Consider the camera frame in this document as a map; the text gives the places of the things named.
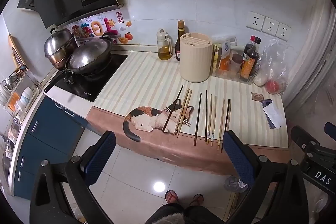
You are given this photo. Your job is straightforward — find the steel wok lid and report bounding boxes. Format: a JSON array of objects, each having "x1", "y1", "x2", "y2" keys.
[{"x1": 69, "y1": 38, "x2": 111, "y2": 69}]

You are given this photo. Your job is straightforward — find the clear plastic organizer bin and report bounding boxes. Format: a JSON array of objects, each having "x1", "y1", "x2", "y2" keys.
[{"x1": 211, "y1": 46, "x2": 259, "y2": 85}]

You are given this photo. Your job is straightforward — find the black glass stove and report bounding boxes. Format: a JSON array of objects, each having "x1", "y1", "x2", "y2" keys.
[{"x1": 54, "y1": 53, "x2": 128, "y2": 102}]

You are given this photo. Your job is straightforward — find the colourful wall stickers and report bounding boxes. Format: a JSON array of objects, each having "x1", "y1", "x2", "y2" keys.
[{"x1": 66, "y1": 11, "x2": 133, "y2": 45}]

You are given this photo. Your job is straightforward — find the clear plastic bottle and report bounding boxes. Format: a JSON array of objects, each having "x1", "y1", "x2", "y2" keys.
[{"x1": 224, "y1": 175, "x2": 249, "y2": 192}]

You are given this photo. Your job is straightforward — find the orange label soy sauce bottle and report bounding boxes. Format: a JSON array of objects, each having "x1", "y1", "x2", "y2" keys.
[{"x1": 240, "y1": 43, "x2": 260, "y2": 81}]

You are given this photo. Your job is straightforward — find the stack of bowls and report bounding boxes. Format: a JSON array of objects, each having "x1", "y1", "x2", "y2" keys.
[{"x1": 20, "y1": 87, "x2": 33, "y2": 107}]

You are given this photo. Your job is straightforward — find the person's left foot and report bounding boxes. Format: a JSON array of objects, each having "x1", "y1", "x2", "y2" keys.
[{"x1": 165, "y1": 190, "x2": 179, "y2": 205}]

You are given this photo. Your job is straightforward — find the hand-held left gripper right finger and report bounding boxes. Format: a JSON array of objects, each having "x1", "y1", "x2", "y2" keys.
[{"x1": 223, "y1": 130, "x2": 309, "y2": 224}]

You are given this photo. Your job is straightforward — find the white wall socket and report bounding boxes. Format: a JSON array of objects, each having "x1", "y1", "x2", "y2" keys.
[
  {"x1": 247, "y1": 11, "x2": 265, "y2": 32},
  {"x1": 276, "y1": 22, "x2": 292, "y2": 41},
  {"x1": 262, "y1": 17, "x2": 279, "y2": 36}
]

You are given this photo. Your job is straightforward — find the beige ribbed utensil holder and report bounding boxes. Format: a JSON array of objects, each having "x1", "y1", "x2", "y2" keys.
[{"x1": 179, "y1": 32, "x2": 213, "y2": 83}]

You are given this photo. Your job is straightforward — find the person's legs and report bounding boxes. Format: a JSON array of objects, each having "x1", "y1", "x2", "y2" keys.
[{"x1": 144, "y1": 203, "x2": 237, "y2": 224}]

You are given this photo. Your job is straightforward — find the red tomato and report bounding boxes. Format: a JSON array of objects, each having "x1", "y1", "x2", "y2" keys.
[{"x1": 265, "y1": 80, "x2": 280, "y2": 94}]

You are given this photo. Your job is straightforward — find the yellow label bottle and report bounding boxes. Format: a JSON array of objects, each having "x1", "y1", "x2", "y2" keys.
[{"x1": 213, "y1": 46, "x2": 219, "y2": 73}]

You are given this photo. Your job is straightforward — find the clear plastic bag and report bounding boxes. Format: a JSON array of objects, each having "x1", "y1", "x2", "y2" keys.
[{"x1": 253, "y1": 39, "x2": 289, "y2": 95}]

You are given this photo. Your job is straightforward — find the brown lid jar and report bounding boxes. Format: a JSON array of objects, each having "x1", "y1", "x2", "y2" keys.
[{"x1": 230, "y1": 53, "x2": 243, "y2": 73}]

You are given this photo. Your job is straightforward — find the wooden cutting board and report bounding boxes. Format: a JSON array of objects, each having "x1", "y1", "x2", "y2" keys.
[{"x1": 8, "y1": 34, "x2": 27, "y2": 69}]

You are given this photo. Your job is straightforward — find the steel steamer pot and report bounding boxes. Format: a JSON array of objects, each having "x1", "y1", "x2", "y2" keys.
[{"x1": 44, "y1": 28, "x2": 78, "y2": 69}]

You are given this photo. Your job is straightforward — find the person's right foot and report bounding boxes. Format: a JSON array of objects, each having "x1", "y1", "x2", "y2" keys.
[{"x1": 189, "y1": 194, "x2": 205, "y2": 207}]

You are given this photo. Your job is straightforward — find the orange seasoning packet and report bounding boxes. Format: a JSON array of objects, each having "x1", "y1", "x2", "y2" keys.
[{"x1": 213, "y1": 35, "x2": 237, "y2": 72}]

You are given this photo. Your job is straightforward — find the white powder bag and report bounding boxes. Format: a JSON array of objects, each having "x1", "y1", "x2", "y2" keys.
[{"x1": 253, "y1": 73, "x2": 268, "y2": 87}]

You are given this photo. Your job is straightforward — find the red cap sauce bottle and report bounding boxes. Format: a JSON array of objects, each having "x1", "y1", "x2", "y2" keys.
[{"x1": 243, "y1": 35, "x2": 257, "y2": 62}]

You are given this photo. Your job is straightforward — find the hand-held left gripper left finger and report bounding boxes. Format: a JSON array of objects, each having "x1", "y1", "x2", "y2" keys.
[{"x1": 29, "y1": 131, "x2": 117, "y2": 224}]

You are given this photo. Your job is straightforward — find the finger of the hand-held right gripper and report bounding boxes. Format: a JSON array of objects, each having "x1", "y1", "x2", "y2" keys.
[
  {"x1": 324, "y1": 122, "x2": 336, "y2": 136},
  {"x1": 290, "y1": 125, "x2": 324, "y2": 160}
]

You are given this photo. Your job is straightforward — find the blue kitchen cabinet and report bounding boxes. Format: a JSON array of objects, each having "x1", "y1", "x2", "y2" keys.
[{"x1": 13, "y1": 95, "x2": 88, "y2": 199}]

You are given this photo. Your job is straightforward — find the person's foot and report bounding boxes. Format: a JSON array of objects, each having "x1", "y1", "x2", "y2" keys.
[
  {"x1": 165, "y1": 190, "x2": 179, "y2": 205},
  {"x1": 189, "y1": 194, "x2": 205, "y2": 207}
]

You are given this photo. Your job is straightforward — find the dark sauce bottle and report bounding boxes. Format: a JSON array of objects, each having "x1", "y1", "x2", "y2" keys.
[{"x1": 175, "y1": 20, "x2": 187, "y2": 62}]

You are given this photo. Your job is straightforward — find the glass oil dispenser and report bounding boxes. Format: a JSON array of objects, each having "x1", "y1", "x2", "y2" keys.
[{"x1": 157, "y1": 29, "x2": 173, "y2": 61}]

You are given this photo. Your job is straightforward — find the cat print striped mat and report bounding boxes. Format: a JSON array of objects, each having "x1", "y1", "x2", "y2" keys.
[{"x1": 86, "y1": 50, "x2": 289, "y2": 176}]

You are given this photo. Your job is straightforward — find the row of mixed chopsticks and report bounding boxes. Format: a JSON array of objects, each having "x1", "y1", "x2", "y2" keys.
[{"x1": 162, "y1": 85, "x2": 232, "y2": 153}]

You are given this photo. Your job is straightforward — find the wire dish rack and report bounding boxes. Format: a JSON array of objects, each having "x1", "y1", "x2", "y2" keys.
[{"x1": 0, "y1": 67, "x2": 42, "y2": 123}]

